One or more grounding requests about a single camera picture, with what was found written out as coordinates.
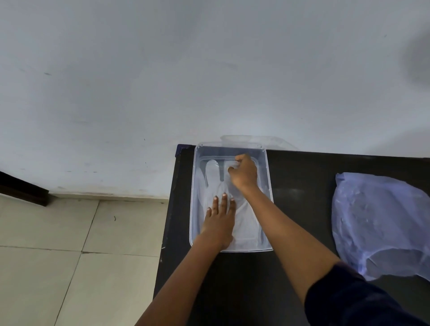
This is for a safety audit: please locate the person's right hand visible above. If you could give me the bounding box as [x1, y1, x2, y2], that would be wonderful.
[227, 153, 259, 191]

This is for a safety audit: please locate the pale purple plastic bag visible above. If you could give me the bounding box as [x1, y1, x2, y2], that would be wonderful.
[331, 172, 430, 282]

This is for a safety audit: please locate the transparent plastic glove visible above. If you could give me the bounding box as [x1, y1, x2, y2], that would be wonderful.
[198, 159, 265, 250]

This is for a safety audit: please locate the clear plastic container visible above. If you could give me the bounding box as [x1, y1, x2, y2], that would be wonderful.
[189, 142, 275, 253]

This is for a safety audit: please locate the person's left hand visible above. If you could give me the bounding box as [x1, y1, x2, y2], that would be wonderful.
[200, 192, 237, 251]

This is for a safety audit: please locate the person's right forearm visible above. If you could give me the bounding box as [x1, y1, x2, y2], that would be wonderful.
[237, 183, 341, 304]

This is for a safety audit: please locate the dark wooden board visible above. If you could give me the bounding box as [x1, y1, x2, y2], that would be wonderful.
[0, 170, 50, 207]

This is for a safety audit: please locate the clear plastic lid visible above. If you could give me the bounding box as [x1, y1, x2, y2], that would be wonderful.
[220, 135, 299, 152]

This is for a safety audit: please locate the person's left forearm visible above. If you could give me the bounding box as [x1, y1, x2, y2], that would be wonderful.
[134, 233, 233, 326]

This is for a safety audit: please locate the dark navy sleeve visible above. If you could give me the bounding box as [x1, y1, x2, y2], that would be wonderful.
[304, 261, 430, 326]

